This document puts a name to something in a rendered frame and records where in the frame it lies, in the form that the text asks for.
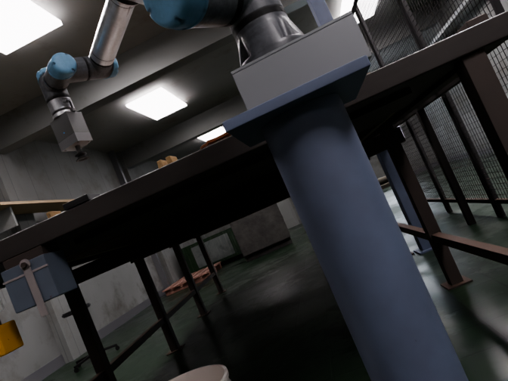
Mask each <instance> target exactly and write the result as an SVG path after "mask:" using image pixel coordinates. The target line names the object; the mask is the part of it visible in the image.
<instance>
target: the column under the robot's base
mask: <svg viewBox="0 0 508 381"><path fill-rule="evenodd" d="M369 68H370V61H369V59H368V57H367V55H364V56H362V57H359V58H358V59H356V60H353V61H351V62H349V63H347V64H345V65H343V66H340V67H338V68H336V69H334V70H332V71H330V72H328V73H325V74H323V75H322V76H319V77H317V78H316V79H313V80H311V81H309V82H306V83H305V84H303V85H300V86H298V87H296V88H294V89H292V90H290V91H287V92H285V93H283V94H281V95H279V96H277V97H275V98H272V99H271V100H269V101H266V102H264V103H263V104H260V105H258V106H256V107H254V108H252V109H250V110H247V111H245V112H243V113H241V114H239V115H237V116H234V117H232V118H230V119H228V120H226V121H224V122H223V123H222V125H223V126H224V128H225V131H226V132H227V133H228V134H230V135H232V136H233V137H235V138H236V139H238V140H239V141H241V142H243V143H244V144H246V145H247V146H249V147H252V146H254V145H257V144H259V143H261V142H263V141H266V142H267V144H268V147H269V149H270V151H271V154H272V156H273V158H274V161H275V162H276V165H277V167H278V169H279V172H280V174H281V177H282V179H283V181H284V184H285V185H286V187H287V190H288V192H289V194H290V197H291V199H292V201H293V204H294V206H295V208H296V211H297V212H298V215H299V217H300V220H301V222H302V224H303V227H304V229H305V231H306V234H307V235H308V239H309V240H310V242H311V245H312V247H313V249H314V252H315V254H316V256H317V259H318V261H319V263H320V265H321V267H322V270H323V272H324V275H325V277H326V279H327V282H328V284H329V285H330V289H331V290H332V292H333V295H334V297H335V299H336V302H337V304H338V306H339V309H340V311H341V313H342V316H343V318H344V320H345V322H346V325H347V327H348V329H349V332H350V334H351V335H352V338H353V340H354V342H355V345H356V347H357V350H358V352H359V354H360V356H361V359H362V361H363V363H364V366H365V368H366V370H367V372H368V375H369V377H370V380H371V381H469V380H468V378H467V376H466V374H465V371H464V369H463V367H462V364H461V363H460V360H459V358H458V356H457V353H456V352H455V350H454V347H453V345H452V343H451V340H450V338H449V336H448V333H447V331H446V329H445V327H444V324H443V323H442V321H441V318H440V316H439V314H438V312H437V310H436V307H435V305H434V303H433V301H432V298H431V296H430V295H429V291H428V290H427V288H426V285H425V283H424V281H423V279H422V276H421V274H420V272H419V269H418V267H417V265H416V263H415V261H414V258H413V256H412V255H411V252H410V250H409V248H408V246H407V243H406V241H405V239H404V236H403V234H402V232H401V229H400V228H399V226H398V223H397V221H396V219H395V217H394V215H393V212H392V210H391V208H390V206H389V203H388V201H387V199H386V196H385V194H384V193H383V189H382V188H381V186H380V184H379V181H378V179H377V177H376V175H375V172H374V170H373V168H372V165H371V164H370V161H369V159H368V157H367V154H366V153H365V151H364V148H363V146H362V144H361V141H360V139H359V137H358V134H357V132H356V131H355V128H354V126H353V124H352V121H351V120H350V117H349V115H348V113H347V111H346V108H345V106H344V104H347V103H348V102H350V101H353V100H355V99H356V97H357V96H358V92H359V91H360V89H361V86H362V84H363V81H364V79H365V76H366V75H367V72H368V70H369Z"/></svg>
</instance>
